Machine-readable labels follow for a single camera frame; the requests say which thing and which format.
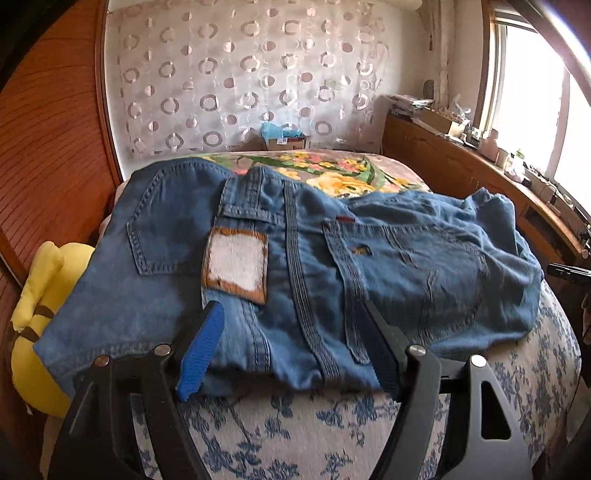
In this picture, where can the blue denim pants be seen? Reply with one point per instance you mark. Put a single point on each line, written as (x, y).
(300, 258)

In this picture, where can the stack of papers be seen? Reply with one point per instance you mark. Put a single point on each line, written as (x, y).
(406, 106)

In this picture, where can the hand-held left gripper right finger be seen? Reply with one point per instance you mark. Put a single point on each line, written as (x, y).
(383, 355)

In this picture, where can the bright window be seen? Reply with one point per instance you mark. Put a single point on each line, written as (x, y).
(531, 92)

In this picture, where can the pink floral bed sheet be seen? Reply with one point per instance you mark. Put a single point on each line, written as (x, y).
(341, 180)

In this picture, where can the wooden wardrobe door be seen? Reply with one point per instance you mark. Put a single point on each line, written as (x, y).
(55, 138)

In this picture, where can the yellow plush toy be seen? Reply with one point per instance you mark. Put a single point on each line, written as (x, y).
(37, 369)

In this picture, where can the wooden side cabinet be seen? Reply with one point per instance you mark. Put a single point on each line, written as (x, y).
(443, 161)

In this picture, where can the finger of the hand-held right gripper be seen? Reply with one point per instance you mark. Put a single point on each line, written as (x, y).
(570, 272)

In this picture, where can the cardboard box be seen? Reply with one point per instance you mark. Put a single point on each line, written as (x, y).
(438, 121)

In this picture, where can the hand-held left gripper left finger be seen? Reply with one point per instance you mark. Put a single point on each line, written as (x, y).
(203, 350)

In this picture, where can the blue floral white bedspread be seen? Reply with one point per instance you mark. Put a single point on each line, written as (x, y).
(286, 429)

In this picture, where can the small box with blue contents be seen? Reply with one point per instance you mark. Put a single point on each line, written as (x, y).
(281, 141)

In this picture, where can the circle-patterned sheer curtain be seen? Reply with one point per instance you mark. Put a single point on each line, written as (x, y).
(231, 69)

